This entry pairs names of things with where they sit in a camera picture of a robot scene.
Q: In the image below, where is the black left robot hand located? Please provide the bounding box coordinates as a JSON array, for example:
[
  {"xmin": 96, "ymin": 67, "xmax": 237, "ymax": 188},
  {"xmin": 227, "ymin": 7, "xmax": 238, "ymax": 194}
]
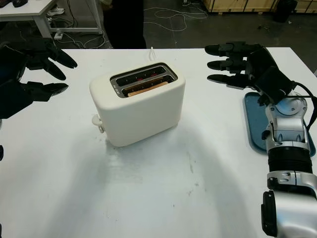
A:
[{"xmin": 0, "ymin": 37, "xmax": 77, "ymax": 103}]

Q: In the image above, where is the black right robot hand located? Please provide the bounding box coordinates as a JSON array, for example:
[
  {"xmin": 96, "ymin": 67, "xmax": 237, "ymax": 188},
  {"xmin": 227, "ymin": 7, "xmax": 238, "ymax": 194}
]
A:
[{"xmin": 205, "ymin": 41, "xmax": 279, "ymax": 90}]

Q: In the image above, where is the toast slice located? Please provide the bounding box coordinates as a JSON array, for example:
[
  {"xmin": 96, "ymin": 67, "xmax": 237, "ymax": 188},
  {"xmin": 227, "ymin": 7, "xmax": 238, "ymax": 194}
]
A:
[{"xmin": 127, "ymin": 81, "xmax": 169, "ymax": 97}]

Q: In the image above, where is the person in dark trousers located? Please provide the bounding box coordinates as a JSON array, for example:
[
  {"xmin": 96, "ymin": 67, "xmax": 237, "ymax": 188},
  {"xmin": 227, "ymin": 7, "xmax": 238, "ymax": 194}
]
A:
[{"xmin": 103, "ymin": 0, "xmax": 147, "ymax": 49}]

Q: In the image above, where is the cream two-slot toaster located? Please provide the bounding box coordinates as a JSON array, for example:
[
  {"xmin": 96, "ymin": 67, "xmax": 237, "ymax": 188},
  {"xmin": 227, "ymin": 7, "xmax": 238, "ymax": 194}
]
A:
[{"xmin": 89, "ymin": 61, "xmax": 186, "ymax": 147}]

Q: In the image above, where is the white background table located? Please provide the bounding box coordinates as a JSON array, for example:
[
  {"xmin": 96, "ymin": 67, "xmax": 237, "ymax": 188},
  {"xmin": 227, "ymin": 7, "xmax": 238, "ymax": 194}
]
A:
[{"xmin": 0, "ymin": 0, "xmax": 104, "ymax": 42}]

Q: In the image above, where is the blue plastic tray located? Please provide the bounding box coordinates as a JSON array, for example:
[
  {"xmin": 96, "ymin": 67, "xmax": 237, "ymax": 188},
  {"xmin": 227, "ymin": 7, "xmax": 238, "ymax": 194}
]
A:
[{"xmin": 242, "ymin": 91, "xmax": 317, "ymax": 157}]

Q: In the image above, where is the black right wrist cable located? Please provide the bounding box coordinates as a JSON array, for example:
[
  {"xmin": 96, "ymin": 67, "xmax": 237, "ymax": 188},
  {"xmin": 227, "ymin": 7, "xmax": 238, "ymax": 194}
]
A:
[{"xmin": 282, "ymin": 80, "xmax": 317, "ymax": 129}]

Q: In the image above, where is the looped white floor cable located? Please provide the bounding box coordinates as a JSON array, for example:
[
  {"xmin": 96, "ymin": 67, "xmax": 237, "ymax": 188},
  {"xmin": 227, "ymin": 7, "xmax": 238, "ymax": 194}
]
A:
[{"xmin": 143, "ymin": 6, "xmax": 209, "ymax": 32}]

